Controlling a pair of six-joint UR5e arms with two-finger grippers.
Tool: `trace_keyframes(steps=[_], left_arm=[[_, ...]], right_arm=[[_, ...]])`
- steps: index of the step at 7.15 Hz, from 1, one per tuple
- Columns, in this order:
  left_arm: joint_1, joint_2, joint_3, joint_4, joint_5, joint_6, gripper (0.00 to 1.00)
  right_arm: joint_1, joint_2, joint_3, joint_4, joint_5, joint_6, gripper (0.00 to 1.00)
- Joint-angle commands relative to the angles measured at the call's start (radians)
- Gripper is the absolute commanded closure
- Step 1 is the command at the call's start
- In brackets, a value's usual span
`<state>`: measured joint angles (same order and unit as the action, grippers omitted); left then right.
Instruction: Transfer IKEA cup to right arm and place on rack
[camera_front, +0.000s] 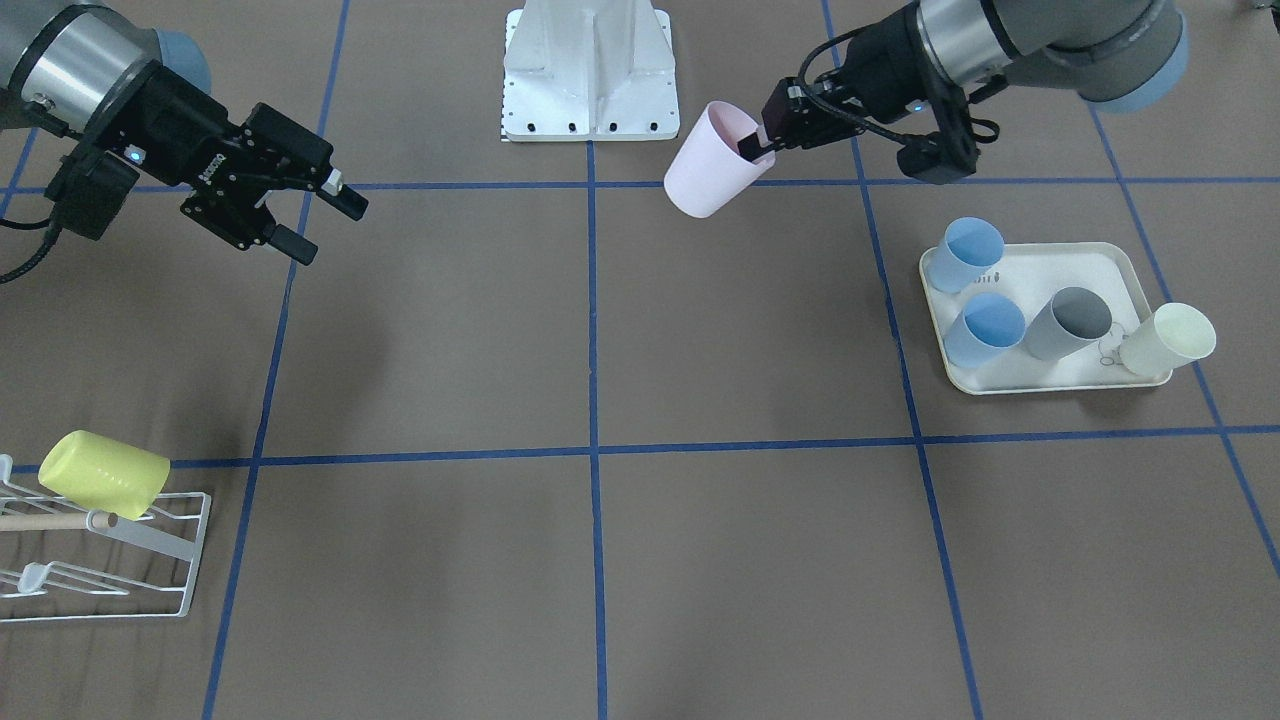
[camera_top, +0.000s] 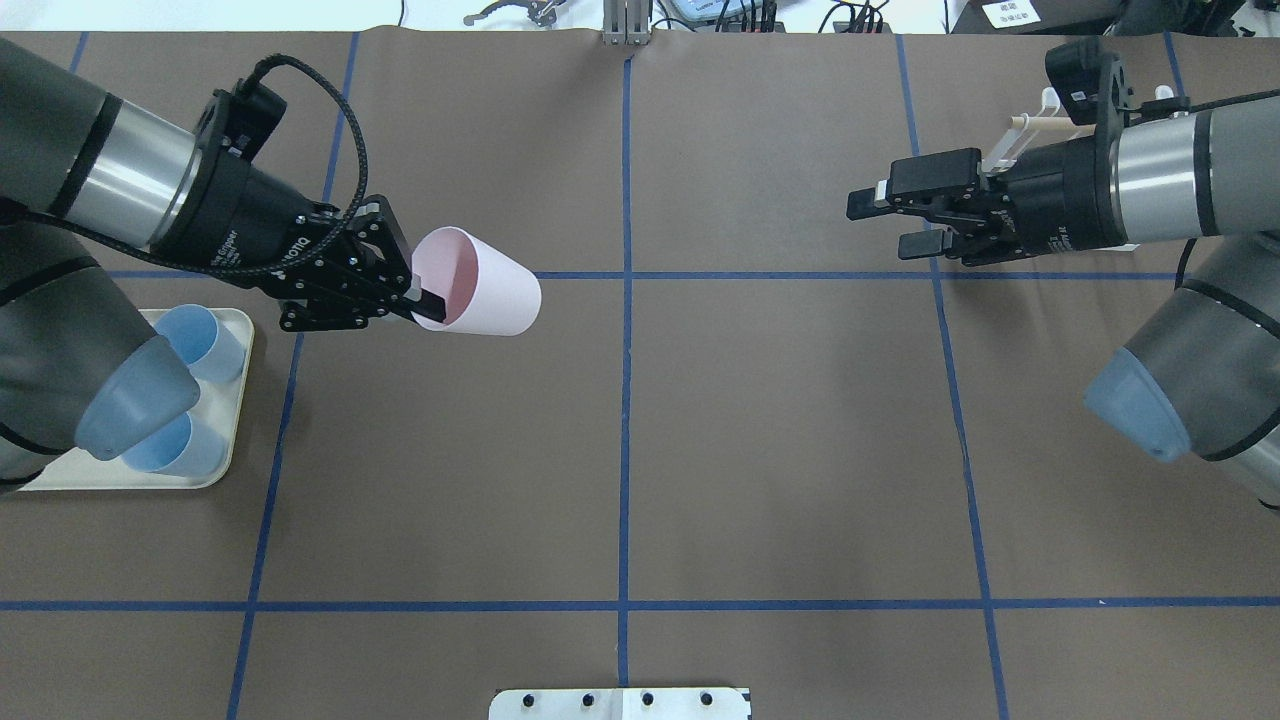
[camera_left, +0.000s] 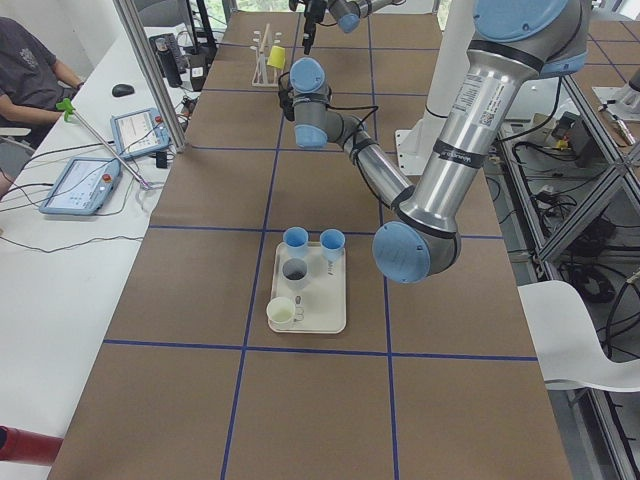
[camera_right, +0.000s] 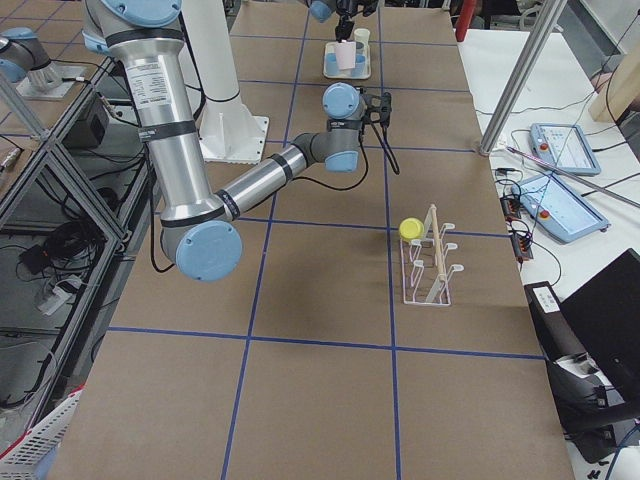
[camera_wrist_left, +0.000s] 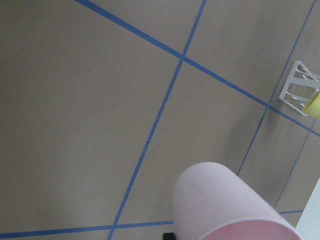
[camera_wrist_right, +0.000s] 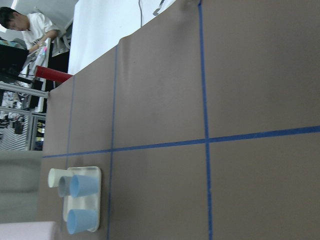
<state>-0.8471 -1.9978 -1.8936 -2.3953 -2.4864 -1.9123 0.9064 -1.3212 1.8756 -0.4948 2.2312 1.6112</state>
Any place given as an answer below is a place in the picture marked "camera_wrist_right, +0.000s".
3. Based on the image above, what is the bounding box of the person in white shirt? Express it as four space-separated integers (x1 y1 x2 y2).
0 7 60 53

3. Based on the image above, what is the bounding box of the blue plastic cup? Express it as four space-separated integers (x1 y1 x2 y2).
66 209 98 235
69 175 99 198

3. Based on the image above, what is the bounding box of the blue plastic cup front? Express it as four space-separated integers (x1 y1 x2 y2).
66 209 98 235

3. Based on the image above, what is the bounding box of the cream plastic tray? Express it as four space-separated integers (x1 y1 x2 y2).
63 166 102 232

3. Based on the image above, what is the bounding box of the grey plastic cup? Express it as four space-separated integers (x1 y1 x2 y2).
58 176 72 197

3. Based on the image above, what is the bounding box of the pink plastic cup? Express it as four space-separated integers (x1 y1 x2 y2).
0 221 62 240

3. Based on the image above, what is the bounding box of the cream plastic cup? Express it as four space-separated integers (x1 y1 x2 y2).
47 168 74 188

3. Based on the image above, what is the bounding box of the red cylinder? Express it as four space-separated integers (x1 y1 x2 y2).
35 65 72 83

